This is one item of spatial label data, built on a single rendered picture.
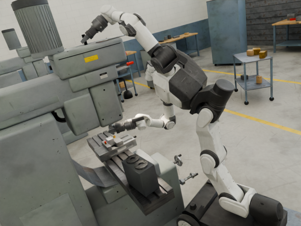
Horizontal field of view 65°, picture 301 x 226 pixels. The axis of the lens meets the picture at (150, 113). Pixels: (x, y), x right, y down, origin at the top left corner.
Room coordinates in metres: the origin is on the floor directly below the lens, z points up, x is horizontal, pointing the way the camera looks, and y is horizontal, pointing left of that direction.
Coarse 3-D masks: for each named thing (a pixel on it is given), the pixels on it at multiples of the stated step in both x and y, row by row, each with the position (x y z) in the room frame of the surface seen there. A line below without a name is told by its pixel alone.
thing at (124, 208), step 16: (160, 160) 1.85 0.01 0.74; (160, 176) 1.65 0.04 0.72; (176, 176) 1.72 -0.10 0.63; (96, 192) 1.61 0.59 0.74; (176, 192) 1.71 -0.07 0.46; (96, 208) 1.43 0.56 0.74; (112, 208) 1.45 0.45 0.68; (128, 208) 1.50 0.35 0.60; (160, 208) 1.62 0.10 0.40; (176, 208) 1.69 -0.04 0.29; (112, 224) 1.43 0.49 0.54; (128, 224) 1.48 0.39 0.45; (144, 224) 1.54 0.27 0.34; (160, 224) 1.60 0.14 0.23
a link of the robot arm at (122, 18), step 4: (116, 12) 1.60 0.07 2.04; (120, 12) 1.56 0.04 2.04; (124, 12) 1.55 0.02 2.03; (112, 16) 1.61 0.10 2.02; (116, 16) 1.56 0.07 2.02; (120, 16) 1.53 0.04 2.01; (124, 16) 1.50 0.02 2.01; (128, 16) 1.50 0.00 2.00; (132, 16) 1.50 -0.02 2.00; (136, 16) 1.50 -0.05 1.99; (116, 20) 1.57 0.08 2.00; (120, 20) 1.51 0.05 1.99; (124, 20) 1.49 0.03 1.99; (128, 20) 1.49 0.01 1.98; (132, 20) 1.49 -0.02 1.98; (136, 20) 1.49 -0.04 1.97; (124, 24) 1.47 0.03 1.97; (132, 24) 1.48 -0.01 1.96
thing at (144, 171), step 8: (128, 160) 1.35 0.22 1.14; (136, 160) 1.33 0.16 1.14; (144, 160) 1.31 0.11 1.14; (128, 168) 1.31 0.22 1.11; (136, 168) 1.25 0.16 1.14; (144, 168) 1.24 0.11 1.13; (152, 168) 1.25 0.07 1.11; (128, 176) 1.34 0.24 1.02; (136, 176) 1.24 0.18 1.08; (144, 176) 1.21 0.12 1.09; (152, 176) 1.24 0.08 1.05; (136, 184) 1.27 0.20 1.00; (144, 184) 1.20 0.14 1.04; (152, 184) 1.23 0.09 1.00; (144, 192) 1.20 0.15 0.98
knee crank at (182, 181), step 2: (190, 174) 1.82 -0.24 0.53; (192, 174) 1.80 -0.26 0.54; (194, 174) 1.82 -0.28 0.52; (196, 174) 1.83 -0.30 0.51; (188, 176) 1.80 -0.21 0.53; (190, 176) 1.80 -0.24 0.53; (192, 176) 1.79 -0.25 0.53; (194, 176) 1.82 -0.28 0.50; (182, 178) 1.77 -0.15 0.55; (186, 178) 1.78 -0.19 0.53; (188, 178) 1.78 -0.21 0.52; (180, 180) 1.76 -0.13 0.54; (182, 180) 1.75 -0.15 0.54; (184, 180) 1.75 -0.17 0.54; (180, 182) 1.75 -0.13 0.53; (182, 182) 1.74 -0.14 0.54; (184, 182) 1.74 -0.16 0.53; (182, 184) 1.74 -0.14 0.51
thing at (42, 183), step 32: (32, 128) 1.27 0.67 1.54; (0, 160) 1.17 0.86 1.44; (32, 160) 1.23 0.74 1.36; (64, 160) 1.31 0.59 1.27; (0, 192) 1.14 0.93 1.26; (32, 192) 1.20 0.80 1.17; (64, 192) 1.27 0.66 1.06; (32, 224) 1.16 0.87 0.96; (64, 224) 1.23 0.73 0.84; (96, 224) 1.32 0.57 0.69
